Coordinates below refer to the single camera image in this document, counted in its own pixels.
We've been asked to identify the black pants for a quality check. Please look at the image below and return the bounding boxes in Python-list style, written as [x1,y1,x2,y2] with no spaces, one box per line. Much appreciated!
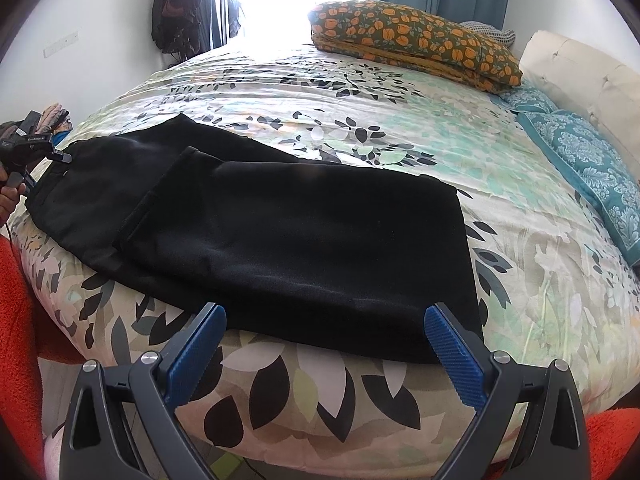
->
[26,115,482,363]

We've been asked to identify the person's left hand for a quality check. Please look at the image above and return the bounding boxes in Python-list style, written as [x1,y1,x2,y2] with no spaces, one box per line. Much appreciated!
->
[0,167,26,226]

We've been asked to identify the beige crumpled cloth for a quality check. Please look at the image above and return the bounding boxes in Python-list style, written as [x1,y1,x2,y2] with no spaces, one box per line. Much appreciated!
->
[35,103,73,146]

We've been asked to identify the orange red rug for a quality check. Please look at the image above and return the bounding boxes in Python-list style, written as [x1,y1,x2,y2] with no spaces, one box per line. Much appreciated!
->
[1,237,82,479]

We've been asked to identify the blue curtain left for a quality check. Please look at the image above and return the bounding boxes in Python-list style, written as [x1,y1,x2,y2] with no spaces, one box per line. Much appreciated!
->
[198,0,241,52]

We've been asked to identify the teal damask pillow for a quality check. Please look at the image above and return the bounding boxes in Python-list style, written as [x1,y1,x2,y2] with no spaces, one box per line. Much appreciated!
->
[491,80,559,113]
[518,110,639,266]

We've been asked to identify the cream upholstered headboard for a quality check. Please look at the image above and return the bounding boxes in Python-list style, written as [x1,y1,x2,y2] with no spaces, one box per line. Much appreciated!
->
[520,30,639,172]

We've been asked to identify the orange floral folded blanket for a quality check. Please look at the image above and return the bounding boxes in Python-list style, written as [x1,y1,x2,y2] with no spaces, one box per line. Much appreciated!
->
[309,0,523,94]

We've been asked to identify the grey knit cloth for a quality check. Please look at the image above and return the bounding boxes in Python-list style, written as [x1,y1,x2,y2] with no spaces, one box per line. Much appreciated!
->
[460,21,516,48]

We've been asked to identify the white wall switch plate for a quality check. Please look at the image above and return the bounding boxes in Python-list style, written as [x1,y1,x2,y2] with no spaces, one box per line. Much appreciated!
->
[42,30,79,58]

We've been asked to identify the black bag hanging on wall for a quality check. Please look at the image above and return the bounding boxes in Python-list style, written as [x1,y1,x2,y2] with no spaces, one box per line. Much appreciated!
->
[151,0,202,62]

